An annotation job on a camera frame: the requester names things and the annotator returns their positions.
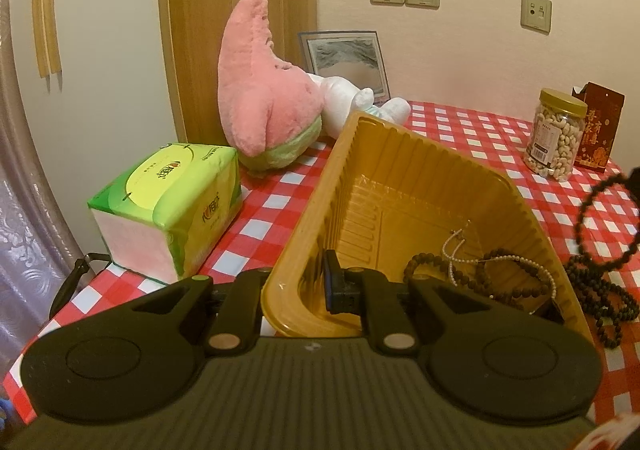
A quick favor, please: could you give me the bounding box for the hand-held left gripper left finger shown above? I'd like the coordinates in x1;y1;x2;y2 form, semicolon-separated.
127;267;273;371

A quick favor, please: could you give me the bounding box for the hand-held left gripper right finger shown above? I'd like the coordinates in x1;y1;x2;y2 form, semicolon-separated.
322;250;503;371

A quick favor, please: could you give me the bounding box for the brown bead bracelet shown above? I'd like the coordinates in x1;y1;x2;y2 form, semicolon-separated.
404;252;458;292

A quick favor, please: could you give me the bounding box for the white pearl necklace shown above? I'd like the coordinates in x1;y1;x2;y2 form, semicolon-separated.
442;229;557;302

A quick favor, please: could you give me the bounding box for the yellow plastic tray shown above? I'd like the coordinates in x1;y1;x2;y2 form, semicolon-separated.
261;111;591;347

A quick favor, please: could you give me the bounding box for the dark bead bracelet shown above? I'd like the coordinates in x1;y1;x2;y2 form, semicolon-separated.
475;248;544;304

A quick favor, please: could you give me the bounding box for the long dark bead string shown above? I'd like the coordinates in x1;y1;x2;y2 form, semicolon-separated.
574;173;640;276

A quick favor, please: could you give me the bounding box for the pile of dark bead necklaces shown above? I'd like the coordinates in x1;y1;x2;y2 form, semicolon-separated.
565;252;640;349

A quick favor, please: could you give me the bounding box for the red checkered tablecloth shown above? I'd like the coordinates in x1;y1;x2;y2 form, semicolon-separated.
0;100;640;433

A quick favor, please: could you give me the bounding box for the green tissue pack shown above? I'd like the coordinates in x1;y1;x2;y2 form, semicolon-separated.
87;142;244;286

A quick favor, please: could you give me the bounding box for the white plush toy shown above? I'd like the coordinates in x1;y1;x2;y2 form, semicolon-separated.
307;75;412;126

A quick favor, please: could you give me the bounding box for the pink star plush toy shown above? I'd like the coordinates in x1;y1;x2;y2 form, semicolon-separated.
217;0;326;174

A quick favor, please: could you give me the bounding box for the purple patterned curtain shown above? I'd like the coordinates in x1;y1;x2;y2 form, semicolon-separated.
0;0;97;371

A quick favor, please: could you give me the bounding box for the framed picture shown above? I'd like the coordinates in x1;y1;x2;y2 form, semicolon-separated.
297;30;392;99

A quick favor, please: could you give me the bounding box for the jar of cashews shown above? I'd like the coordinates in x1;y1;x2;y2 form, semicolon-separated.
523;88;588;182

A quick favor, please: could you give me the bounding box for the wooden door panel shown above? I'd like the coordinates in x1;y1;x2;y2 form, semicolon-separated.
156;0;319;146

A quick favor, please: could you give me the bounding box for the red printed box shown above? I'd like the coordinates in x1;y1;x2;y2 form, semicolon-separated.
571;81;626;174

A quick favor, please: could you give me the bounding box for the black strap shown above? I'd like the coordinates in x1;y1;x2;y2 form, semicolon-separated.
48;252;111;322

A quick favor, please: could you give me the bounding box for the wooden wardrobe handle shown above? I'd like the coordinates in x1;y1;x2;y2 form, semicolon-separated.
42;0;62;75
31;0;51;79

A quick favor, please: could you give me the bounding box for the beige wall plate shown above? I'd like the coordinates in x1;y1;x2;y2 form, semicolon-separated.
521;0;552;34

